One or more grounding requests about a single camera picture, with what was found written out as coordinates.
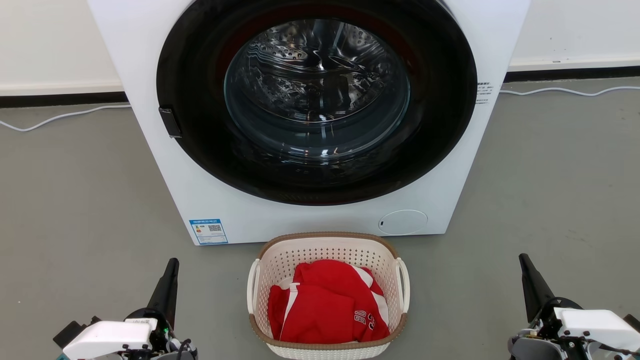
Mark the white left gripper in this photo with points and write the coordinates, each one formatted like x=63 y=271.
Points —
x=107 y=335

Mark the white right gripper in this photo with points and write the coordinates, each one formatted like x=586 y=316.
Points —
x=595 y=322

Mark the white laundry basket brown rim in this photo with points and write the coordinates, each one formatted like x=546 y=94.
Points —
x=325 y=247

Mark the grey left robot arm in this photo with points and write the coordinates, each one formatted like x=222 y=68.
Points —
x=182 y=355

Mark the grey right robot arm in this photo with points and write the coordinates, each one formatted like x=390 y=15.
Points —
x=527 y=347

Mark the blue energy label sticker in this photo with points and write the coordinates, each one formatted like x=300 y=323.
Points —
x=208 y=231

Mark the round white filter cover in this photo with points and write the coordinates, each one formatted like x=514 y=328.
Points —
x=402 y=222

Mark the red white sports garment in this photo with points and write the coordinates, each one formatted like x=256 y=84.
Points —
x=325 y=310

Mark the black round washer door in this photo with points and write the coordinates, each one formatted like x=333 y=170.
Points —
x=200 y=130

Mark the small printed text sticker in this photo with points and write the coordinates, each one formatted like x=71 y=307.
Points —
x=483 y=92

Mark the black baseboard strip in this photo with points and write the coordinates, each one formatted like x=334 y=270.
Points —
x=60 y=99
x=575 y=73

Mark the white front-load washing machine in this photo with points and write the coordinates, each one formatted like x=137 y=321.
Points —
x=150 y=60

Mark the stainless steel washer drum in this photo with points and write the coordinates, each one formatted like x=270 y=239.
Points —
x=315 y=85

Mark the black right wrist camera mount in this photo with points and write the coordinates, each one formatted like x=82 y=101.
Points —
x=633 y=321

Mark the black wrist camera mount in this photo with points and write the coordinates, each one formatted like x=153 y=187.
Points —
x=633 y=321
x=72 y=331

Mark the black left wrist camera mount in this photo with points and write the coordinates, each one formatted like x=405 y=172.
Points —
x=72 y=331

